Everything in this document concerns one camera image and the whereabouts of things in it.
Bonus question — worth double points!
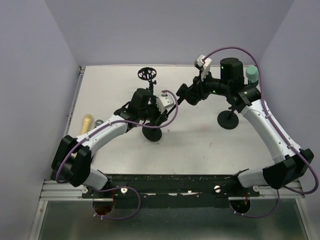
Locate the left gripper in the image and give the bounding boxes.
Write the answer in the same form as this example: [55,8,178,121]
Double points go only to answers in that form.
[139,98,169,127]

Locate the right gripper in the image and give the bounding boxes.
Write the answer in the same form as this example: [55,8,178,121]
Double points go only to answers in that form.
[185,69,230,101]

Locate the black round-base clip stand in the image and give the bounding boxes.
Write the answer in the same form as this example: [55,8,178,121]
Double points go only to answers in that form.
[142,84,188,142]

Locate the black tripod shock-mount stand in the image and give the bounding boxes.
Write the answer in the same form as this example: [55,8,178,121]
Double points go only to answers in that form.
[137,67,157,94]

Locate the black silver-head microphone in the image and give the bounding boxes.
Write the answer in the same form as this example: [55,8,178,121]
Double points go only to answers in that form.
[94,119,104,128]

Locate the beige microphone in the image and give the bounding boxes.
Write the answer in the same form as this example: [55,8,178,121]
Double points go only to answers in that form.
[71,113,94,160]

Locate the teal microphone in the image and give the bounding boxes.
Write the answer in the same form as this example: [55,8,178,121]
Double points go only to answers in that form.
[245,65,259,85]

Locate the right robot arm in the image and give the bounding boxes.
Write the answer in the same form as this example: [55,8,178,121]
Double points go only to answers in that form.
[183,54,314,196]

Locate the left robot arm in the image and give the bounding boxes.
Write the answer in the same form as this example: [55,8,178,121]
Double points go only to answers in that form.
[51,88,176,198]

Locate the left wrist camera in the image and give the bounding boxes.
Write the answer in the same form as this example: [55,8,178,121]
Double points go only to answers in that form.
[156,93,175,113]

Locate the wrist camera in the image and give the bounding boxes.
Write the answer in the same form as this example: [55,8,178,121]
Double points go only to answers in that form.
[156,93,175,113]
[193,54,212,82]

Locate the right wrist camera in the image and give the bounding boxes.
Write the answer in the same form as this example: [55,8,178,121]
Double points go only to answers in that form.
[193,54,212,82]

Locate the black mounting rail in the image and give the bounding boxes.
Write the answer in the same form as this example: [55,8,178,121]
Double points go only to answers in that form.
[82,174,260,209]

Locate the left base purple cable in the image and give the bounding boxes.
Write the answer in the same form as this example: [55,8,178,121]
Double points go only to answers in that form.
[93,186,142,221]

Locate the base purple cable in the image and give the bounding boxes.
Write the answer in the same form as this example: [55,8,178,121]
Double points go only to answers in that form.
[93,186,142,221]
[228,188,280,218]

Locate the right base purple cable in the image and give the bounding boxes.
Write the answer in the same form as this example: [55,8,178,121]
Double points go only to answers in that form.
[228,188,280,218]

